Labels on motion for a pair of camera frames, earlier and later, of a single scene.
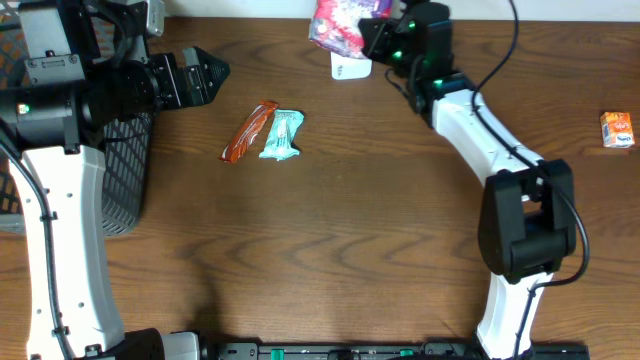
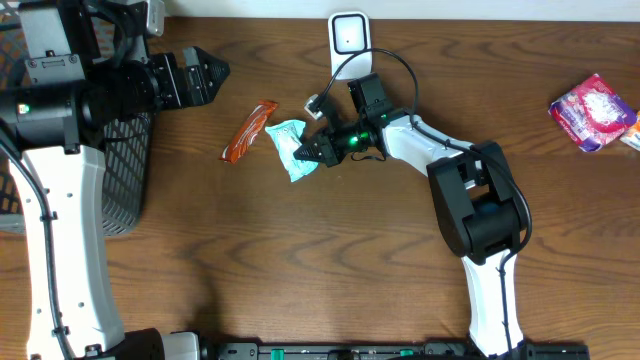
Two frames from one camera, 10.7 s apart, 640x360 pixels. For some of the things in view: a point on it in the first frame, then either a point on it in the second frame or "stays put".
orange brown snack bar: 248,130 stays put
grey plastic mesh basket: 128,142 stays put
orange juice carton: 617,129 → 632,138
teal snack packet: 279,144 → 288,139
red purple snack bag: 334,24 → 592,114
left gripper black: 170,80 stays put
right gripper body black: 389,47 → 346,139
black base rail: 386,351 stays put
